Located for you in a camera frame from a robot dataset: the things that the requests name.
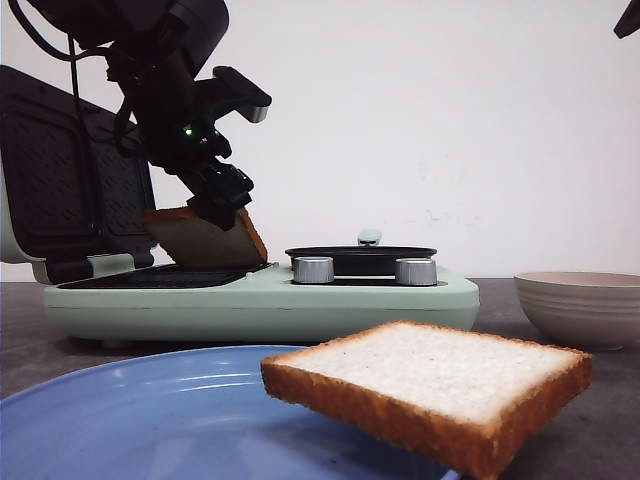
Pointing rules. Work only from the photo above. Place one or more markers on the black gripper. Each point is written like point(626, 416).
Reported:
point(176, 114)

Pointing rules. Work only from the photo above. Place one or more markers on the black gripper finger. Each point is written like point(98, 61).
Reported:
point(629, 22)

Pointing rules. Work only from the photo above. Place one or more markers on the white bread slice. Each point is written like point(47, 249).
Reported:
point(193, 242)
point(469, 400)

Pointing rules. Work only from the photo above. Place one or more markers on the breakfast maker hinged lid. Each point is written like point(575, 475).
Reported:
point(70, 195)

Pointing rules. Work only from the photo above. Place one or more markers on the beige ribbed bowl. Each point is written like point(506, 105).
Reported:
point(595, 310)

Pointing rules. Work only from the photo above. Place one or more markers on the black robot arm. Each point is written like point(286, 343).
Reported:
point(96, 26)

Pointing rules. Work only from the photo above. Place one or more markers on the mint green breakfast maker base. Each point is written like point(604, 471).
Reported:
point(265, 306)

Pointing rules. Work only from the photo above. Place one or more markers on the left silver control knob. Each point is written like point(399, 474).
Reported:
point(313, 270)

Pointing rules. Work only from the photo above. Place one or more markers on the silver control knob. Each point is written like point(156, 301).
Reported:
point(313, 270)
point(416, 272)

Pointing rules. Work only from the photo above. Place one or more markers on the small black frying pan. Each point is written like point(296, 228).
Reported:
point(362, 259)

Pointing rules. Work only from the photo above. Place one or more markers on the right silver control knob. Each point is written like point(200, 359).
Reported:
point(416, 272)

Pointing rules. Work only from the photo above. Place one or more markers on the blue plate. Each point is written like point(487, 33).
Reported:
point(197, 414)

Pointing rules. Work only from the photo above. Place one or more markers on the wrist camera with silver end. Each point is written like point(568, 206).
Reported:
point(226, 91)

